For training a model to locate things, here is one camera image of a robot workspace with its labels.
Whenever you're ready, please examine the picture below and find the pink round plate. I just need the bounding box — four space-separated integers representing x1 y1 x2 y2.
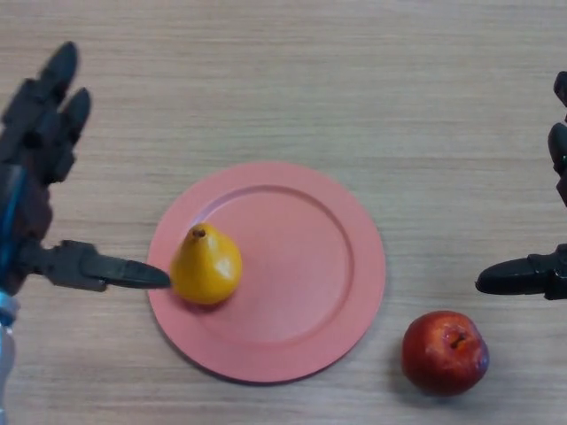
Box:
147 161 386 384

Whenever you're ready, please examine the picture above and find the red apple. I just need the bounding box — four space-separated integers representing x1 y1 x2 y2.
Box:
400 310 491 397

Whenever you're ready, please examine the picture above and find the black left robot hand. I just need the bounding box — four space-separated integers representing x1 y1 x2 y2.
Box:
0 41 172 297

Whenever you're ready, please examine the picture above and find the yellow pear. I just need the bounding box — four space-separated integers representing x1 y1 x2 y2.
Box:
170 223 244 306

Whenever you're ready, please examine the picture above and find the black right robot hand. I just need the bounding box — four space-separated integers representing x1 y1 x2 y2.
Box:
476 70 567 301

